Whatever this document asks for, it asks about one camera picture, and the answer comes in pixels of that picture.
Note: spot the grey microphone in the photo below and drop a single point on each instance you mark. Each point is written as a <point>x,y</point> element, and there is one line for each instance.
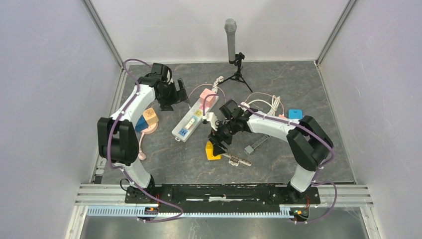
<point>230,28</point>

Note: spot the beige cube socket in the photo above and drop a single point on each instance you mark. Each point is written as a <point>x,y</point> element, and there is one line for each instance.
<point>150,116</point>

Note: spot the pink round socket base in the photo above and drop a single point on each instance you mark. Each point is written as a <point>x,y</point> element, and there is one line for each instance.
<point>151,129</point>

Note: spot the black mini tripod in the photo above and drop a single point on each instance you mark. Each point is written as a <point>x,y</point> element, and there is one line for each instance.
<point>237,76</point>

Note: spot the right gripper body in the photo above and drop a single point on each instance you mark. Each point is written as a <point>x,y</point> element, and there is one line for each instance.
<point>225,132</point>

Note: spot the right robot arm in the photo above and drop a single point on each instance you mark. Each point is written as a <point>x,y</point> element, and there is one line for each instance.
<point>309,143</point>

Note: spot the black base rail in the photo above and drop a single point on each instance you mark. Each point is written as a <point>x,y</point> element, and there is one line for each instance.
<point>230,198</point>

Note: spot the white plug adapter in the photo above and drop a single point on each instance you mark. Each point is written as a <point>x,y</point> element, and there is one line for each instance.
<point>190,123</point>

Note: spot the dark blue cube socket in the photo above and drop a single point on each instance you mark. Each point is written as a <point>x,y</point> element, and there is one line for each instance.
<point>141,124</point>

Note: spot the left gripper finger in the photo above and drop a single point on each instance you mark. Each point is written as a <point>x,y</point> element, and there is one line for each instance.
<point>182,93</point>
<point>166,105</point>

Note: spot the blue plug adapter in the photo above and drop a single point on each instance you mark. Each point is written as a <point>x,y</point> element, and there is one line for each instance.
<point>295,114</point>

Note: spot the yellow cube socket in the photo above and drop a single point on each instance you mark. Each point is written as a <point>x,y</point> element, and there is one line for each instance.
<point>209,152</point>

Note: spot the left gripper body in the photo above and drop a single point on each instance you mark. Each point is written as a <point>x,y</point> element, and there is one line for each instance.
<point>169,96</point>

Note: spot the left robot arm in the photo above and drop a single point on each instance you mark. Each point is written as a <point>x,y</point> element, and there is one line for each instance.
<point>117,139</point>

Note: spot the pink cube socket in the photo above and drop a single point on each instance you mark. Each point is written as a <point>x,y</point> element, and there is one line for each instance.
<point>207,97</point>

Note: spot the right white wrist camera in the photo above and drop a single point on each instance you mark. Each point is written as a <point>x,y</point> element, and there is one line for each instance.
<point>211,118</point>

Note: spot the long white power strip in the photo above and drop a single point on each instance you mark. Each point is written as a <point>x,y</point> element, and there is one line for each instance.
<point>179,131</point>

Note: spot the grey plastic bracket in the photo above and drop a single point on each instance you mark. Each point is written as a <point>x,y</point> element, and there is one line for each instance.
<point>251,148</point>

